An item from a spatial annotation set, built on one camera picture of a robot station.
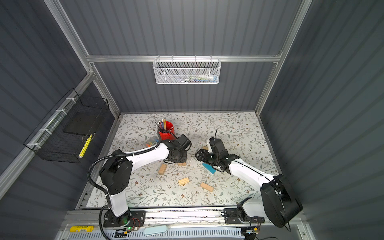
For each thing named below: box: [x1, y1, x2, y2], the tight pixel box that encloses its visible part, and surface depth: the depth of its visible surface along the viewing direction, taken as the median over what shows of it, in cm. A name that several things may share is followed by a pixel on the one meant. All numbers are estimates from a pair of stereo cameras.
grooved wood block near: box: [178, 177, 190, 186], surface depth 86 cm
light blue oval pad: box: [144, 225, 168, 236], surface depth 70 cm
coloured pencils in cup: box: [155, 119, 174, 132], surface depth 98 cm
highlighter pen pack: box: [143, 137, 160, 148], surface depth 104 cm
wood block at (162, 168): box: [158, 163, 168, 175], surface depth 91 cm
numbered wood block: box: [200, 182, 214, 192], surface depth 85 cm
